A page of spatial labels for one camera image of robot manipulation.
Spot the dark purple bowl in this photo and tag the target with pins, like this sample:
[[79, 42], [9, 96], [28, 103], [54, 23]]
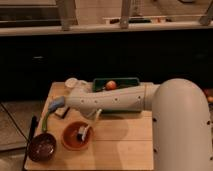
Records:
[[42, 147]]

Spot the wooden cutting board table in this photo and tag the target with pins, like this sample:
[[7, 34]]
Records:
[[120, 142]]

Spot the green plastic tray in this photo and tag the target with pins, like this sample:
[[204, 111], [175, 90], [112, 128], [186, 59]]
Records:
[[122, 82]]

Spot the white cup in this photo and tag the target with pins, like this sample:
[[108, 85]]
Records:
[[71, 82]]

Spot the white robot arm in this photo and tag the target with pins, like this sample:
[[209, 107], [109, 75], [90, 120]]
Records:
[[181, 129]]

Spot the red orange bowl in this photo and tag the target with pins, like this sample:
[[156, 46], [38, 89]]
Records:
[[69, 137]]

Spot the white dish brush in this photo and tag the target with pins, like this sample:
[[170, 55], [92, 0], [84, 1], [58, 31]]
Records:
[[83, 130]]

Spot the orange fruit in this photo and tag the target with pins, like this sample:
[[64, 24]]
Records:
[[111, 85]]

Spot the green handled utensil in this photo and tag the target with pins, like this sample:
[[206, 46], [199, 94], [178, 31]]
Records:
[[44, 122]]

